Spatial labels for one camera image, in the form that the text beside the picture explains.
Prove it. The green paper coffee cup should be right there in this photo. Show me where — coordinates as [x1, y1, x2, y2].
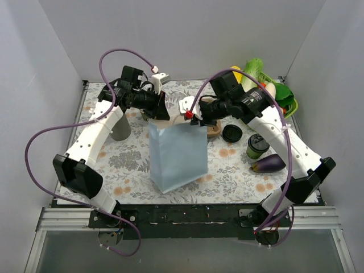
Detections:
[246, 134, 270, 159]

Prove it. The stack of black lids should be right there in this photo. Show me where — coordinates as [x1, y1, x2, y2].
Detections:
[222, 124, 243, 143]

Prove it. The yellow toy cabbage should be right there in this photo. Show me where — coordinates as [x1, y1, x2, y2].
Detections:
[231, 65, 243, 84]

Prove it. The white toy radish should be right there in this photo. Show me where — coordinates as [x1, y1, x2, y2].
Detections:
[266, 82, 276, 99]

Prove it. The green toy leafy vegetable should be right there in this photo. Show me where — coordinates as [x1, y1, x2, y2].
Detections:
[274, 82, 295, 108]

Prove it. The stack of paper cups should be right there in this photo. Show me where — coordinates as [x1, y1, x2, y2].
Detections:
[141, 111, 149, 122]

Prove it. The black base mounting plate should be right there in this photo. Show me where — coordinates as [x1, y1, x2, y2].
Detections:
[88, 204, 291, 244]

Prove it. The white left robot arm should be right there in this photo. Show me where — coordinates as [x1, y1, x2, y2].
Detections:
[53, 66, 170, 228]

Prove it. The brown pulp cup carrier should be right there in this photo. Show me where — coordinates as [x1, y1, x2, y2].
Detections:
[203, 96, 222, 139]

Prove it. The green toy napa cabbage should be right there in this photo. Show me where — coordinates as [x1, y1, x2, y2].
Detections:
[241, 58, 264, 92]

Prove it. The green plastic basket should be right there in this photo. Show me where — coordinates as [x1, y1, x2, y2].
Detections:
[258, 72, 298, 119]

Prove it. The floral patterned table mat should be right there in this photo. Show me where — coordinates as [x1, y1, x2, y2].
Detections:
[55, 79, 319, 205]

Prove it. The white paper carry bag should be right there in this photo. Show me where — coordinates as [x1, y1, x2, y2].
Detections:
[148, 116, 208, 193]

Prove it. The grey straw holder cup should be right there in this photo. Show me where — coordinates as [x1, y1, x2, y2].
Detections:
[110, 114, 131, 141]

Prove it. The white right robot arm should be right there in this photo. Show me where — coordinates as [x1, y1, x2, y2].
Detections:
[180, 68, 336, 231]

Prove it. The purple toy eggplant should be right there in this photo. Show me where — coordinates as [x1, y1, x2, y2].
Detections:
[250, 154, 286, 173]

